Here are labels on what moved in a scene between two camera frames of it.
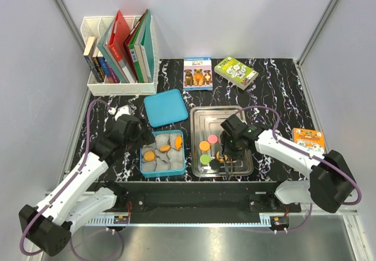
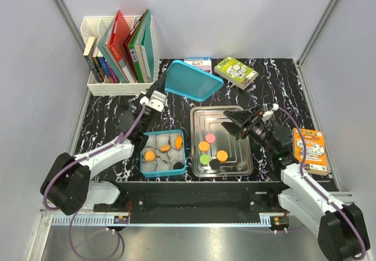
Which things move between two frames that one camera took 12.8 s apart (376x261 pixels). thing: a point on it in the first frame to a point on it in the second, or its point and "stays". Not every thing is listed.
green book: [137, 70] stays
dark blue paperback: [104, 64] stays
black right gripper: [225, 137] to [243, 117]
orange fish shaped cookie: [178, 142] stays
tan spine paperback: [89, 53] stays
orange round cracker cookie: [149, 156] stays
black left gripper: [146, 137] to [157, 86]
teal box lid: [165, 108] to [184, 79]
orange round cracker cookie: [164, 148] stays
